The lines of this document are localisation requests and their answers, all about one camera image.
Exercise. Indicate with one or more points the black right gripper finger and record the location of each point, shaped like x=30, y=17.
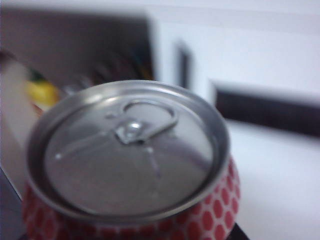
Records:
x=238, y=235

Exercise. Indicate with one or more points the red white beverage can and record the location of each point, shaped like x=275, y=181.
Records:
x=130, y=162

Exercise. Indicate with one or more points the yellow detergent bottle green cap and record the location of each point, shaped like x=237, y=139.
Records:
x=42, y=92

